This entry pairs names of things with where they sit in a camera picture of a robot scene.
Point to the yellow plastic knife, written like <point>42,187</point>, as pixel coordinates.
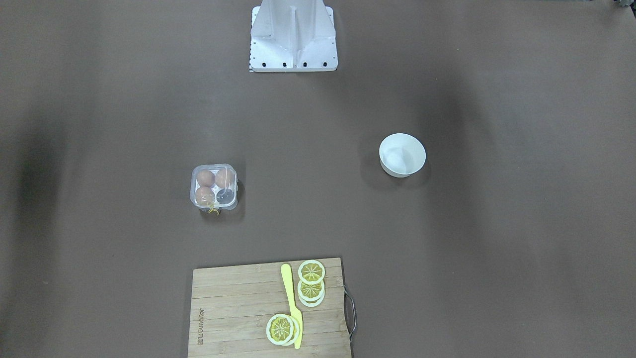
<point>287,277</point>

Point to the lemon slice lower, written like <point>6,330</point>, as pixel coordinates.
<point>284,330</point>

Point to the clear plastic egg carton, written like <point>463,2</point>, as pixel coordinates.
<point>226,199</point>

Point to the bamboo cutting board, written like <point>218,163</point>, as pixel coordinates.
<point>231,306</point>

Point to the brown egg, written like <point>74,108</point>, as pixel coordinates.
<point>206,178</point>
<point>205,196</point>
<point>225,178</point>

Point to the white ceramic bowl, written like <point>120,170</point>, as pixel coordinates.
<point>402,155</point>

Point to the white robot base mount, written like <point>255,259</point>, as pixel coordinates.
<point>292,36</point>

